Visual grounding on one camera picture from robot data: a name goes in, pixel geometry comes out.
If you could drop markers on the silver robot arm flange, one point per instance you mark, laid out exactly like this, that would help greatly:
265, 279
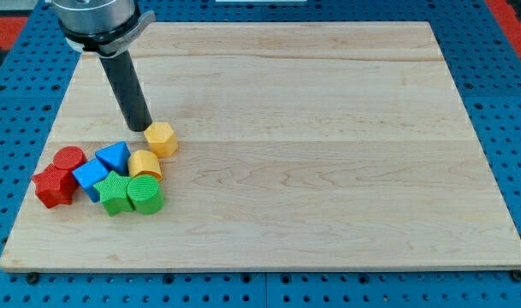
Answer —
103, 27

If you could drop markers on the light wooden board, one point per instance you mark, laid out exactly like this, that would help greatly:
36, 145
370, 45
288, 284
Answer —
303, 147

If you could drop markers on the yellow hexagon block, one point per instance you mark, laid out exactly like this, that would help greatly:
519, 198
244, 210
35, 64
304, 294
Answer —
161, 138

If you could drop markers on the yellow half-round block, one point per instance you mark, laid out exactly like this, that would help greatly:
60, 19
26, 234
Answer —
142, 162

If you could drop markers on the green cylinder block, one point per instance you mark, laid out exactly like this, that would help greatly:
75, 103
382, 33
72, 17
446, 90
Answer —
145, 194

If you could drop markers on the blue triangle block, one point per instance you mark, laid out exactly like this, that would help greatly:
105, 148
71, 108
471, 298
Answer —
114, 157

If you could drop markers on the green star block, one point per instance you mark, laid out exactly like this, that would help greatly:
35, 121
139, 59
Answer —
112, 192

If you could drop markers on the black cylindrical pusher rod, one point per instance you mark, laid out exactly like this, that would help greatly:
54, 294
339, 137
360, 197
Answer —
124, 82

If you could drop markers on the blue cube block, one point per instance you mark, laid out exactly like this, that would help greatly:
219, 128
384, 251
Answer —
88, 174

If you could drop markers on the red cylinder block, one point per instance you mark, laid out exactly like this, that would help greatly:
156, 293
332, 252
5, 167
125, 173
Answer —
69, 158

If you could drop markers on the red star block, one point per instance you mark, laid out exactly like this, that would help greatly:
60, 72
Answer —
54, 186

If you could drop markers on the blue perforated table plate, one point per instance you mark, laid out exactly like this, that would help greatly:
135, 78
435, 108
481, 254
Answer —
486, 70

